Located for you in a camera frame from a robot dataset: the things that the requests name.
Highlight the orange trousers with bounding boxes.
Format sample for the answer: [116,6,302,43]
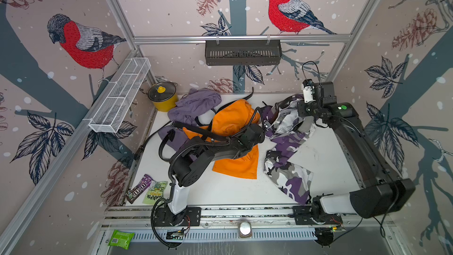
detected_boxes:
[172,99,264,187]

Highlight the purple camouflage trousers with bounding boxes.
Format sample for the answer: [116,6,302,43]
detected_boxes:
[261,94,315,205]

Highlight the lavender purple trousers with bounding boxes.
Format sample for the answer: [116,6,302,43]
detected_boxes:
[158,89,222,151]

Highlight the black leather belt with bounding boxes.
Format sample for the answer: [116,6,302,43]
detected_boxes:
[133,120,174,162]

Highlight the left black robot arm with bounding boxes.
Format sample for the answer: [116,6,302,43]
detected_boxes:
[159,107,266,222]

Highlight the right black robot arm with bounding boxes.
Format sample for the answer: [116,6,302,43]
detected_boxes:
[297,79,415,218]

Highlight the black hanging basket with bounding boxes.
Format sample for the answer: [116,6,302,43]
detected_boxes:
[205,40,283,66]

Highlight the yellow pot with lid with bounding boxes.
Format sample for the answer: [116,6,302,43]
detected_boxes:
[147,81,178,112]

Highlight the green snack wrapper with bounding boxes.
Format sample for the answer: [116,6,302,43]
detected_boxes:
[142,181,168,205]

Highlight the dark candy bar wrapper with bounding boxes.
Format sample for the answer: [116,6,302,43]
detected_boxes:
[126,174,153,204]

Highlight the green wipes packet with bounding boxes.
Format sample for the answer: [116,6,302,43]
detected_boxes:
[108,230,135,250]

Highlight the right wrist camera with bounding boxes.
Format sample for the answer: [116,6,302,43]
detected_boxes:
[302,79,315,103]

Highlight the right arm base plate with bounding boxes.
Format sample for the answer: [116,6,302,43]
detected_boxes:
[291,205,343,225]

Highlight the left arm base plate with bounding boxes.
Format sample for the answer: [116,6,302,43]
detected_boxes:
[151,206,201,227]

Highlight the white wire mesh shelf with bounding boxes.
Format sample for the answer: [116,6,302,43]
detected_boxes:
[88,57,151,133]

